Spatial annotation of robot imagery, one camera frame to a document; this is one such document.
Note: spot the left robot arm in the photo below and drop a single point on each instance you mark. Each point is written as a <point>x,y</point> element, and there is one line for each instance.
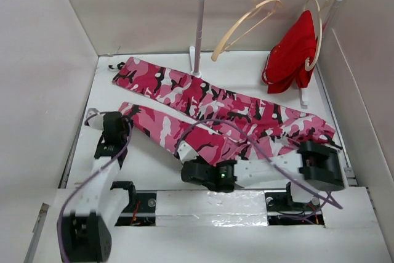
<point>93,208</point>

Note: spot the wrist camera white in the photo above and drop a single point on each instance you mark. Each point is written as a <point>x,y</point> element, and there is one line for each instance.
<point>94,119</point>
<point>186,152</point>

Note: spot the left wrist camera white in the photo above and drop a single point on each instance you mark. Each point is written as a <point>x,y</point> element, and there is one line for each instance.
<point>94,119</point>

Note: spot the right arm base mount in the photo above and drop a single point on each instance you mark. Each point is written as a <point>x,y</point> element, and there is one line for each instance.
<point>282,210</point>

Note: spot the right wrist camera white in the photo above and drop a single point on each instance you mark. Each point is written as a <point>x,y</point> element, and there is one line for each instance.
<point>186,152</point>

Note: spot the pink camouflage trousers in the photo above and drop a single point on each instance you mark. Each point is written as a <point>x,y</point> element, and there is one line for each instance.
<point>231,126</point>

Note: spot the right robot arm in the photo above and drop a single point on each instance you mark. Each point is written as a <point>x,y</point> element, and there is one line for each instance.
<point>311,169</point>

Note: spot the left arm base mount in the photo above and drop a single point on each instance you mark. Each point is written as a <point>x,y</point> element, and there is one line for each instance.
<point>141,210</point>

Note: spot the silver tape strip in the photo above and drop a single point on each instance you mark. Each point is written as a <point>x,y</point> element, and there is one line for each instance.
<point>199,208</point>

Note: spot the red garment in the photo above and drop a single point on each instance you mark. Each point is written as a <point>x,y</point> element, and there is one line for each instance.
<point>286,62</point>

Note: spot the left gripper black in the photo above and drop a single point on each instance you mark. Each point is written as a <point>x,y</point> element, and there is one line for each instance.
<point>126,124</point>

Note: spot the wooden hanger with red garment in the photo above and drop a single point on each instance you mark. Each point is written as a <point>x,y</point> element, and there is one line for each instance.
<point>318,26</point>

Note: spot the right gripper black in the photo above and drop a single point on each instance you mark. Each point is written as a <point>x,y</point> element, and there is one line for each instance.
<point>199,159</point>

